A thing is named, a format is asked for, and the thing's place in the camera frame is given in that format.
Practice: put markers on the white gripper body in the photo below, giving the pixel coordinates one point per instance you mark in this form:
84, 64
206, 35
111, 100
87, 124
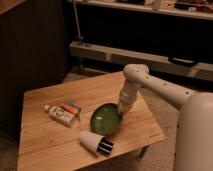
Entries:
127, 97

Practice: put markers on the green ceramic bowl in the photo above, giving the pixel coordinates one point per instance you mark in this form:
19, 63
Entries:
105, 119

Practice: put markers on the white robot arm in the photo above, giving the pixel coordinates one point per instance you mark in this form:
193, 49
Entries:
194, 137

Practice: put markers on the white cup with black stripes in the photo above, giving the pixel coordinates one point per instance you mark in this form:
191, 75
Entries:
95, 143

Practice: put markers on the orange small box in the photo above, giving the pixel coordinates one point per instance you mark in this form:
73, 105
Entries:
71, 108

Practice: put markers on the wooden table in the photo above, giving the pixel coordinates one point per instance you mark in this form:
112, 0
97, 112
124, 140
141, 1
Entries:
46, 145

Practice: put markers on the white tube with label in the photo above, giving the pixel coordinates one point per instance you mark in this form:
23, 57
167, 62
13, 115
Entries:
59, 114

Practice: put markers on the black handle on shelf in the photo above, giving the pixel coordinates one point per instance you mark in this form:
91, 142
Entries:
182, 62

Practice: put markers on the metal shelf frame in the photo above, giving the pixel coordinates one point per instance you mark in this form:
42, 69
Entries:
126, 33

